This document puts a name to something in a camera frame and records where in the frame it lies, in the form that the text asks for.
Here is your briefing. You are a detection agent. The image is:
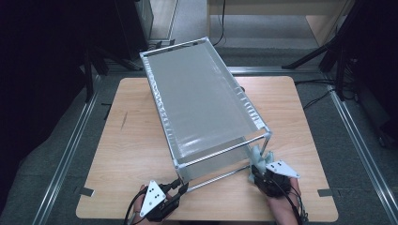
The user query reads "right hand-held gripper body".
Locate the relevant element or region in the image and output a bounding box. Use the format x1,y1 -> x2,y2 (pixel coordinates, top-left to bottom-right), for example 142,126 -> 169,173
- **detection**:
252,159 -> 301,198

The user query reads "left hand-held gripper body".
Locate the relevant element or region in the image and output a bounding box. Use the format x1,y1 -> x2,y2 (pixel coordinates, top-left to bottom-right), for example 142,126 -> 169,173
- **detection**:
139,179 -> 181,223

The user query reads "light blue cloth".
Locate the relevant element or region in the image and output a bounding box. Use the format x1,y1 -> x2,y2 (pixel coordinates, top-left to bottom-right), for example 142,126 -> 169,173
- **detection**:
248,144 -> 276,184

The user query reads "silver two-tier shelf rack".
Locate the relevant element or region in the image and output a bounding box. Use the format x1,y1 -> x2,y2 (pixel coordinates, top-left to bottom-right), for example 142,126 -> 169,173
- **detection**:
139,37 -> 272,193

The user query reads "person's left hand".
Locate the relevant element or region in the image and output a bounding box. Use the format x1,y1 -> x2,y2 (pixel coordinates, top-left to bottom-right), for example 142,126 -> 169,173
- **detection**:
130,184 -> 150,225

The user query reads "person's right hand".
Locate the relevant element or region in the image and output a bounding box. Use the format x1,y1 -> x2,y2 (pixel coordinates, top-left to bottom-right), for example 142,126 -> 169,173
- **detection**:
265,177 -> 304,225

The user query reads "grey tape strip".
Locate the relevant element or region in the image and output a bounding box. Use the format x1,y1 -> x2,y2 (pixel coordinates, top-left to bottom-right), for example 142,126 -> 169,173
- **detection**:
316,187 -> 334,198
74,186 -> 95,198

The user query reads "black floor tape strip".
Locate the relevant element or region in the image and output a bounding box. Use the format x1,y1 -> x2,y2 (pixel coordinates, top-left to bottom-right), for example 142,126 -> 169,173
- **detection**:
100,102 -> 113,121

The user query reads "black tripod stand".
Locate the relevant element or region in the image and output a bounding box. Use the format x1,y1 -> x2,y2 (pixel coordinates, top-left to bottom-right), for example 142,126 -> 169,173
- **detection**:
82,45 -> 144,104
281,0 -> 376,102

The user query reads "light wooden desk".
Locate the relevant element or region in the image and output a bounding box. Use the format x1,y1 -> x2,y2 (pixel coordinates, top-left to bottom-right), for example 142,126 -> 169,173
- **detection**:
206,0 -> 356,47

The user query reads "black computer tower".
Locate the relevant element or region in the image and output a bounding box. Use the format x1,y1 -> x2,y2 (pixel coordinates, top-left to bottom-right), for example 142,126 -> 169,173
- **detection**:
114,0 -> 154,60

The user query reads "dark curtain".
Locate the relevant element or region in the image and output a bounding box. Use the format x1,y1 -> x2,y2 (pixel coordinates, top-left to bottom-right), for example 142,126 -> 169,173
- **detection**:
0,0 -> 120,214

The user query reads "light wooden board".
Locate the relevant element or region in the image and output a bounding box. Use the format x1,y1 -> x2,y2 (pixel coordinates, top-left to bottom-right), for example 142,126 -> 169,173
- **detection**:
149,0 -> 179,41

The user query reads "left hand-held gripper cable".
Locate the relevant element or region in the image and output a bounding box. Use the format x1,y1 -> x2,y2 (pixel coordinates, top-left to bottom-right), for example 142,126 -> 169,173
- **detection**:
123,187 -> 148,225

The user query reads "hand-held gripper cable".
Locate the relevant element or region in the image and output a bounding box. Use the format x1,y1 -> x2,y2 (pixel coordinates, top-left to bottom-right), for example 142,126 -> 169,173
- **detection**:
123,187 -> 148,225
271,177 -> 309,225

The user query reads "right hand-held gripper cable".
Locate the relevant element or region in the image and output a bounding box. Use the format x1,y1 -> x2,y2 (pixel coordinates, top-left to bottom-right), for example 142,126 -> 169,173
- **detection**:
271,177 -> 309,225

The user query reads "black floor cable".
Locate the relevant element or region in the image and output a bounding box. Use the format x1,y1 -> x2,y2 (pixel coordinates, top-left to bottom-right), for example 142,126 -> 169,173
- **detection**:
294,78 -> 337,86
302,90 -> 334,111

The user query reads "metal floor rail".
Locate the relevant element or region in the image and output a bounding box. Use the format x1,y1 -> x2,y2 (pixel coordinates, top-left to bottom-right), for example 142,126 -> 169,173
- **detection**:
327,83 -> 398,225
31,74 -> 102,225
104,64 -> 325,77

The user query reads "black hanging cable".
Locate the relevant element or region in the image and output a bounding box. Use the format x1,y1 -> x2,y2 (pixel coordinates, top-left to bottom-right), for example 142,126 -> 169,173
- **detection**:
208,0 -> 228,48

